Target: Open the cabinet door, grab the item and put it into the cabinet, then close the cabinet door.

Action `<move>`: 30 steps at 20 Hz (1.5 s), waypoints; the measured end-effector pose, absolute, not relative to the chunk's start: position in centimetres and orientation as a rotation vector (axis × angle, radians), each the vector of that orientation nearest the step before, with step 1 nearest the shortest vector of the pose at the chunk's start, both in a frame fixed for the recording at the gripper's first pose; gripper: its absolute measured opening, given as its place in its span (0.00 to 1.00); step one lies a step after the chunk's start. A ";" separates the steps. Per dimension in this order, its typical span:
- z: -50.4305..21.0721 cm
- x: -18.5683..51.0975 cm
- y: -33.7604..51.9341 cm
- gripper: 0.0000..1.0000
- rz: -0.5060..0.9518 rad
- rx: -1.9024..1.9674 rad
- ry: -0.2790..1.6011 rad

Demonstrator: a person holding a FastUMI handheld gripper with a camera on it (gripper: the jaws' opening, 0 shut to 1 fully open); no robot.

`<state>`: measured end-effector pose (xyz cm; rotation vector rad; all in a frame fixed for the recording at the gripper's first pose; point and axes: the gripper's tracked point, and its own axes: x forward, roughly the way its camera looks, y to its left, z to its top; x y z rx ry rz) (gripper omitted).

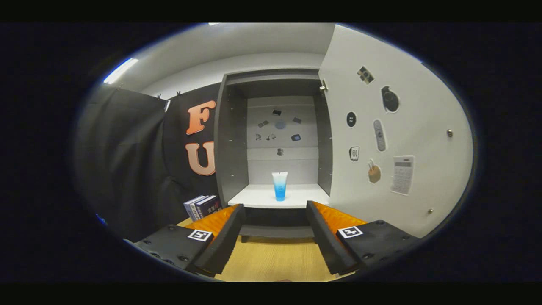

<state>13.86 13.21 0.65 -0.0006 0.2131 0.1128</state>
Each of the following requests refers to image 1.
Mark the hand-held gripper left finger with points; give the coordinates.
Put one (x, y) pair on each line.
(224, 241)

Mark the blue and white tube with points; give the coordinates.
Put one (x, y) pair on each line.
(280, 186)

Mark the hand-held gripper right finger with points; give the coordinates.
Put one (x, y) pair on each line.
(326, 241)

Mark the white cabinet shelf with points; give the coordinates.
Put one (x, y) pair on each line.
(254, 197)

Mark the narrow ceiling light strip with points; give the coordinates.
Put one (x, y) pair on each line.
(120, 70)

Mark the white cabinet door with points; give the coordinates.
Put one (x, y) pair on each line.
(423, 106)

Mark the white book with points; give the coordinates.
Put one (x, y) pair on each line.
(197, 207)

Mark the grey cabinet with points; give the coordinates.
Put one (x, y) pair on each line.
(230, 140)

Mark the black backdrop cloth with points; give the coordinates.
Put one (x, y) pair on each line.
(127, 169)

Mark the light blue book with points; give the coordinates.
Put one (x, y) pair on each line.
(189, 209)

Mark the metal door hinge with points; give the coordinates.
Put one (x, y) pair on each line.
(323, 87)

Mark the dark blue book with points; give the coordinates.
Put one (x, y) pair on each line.
(210, 205)

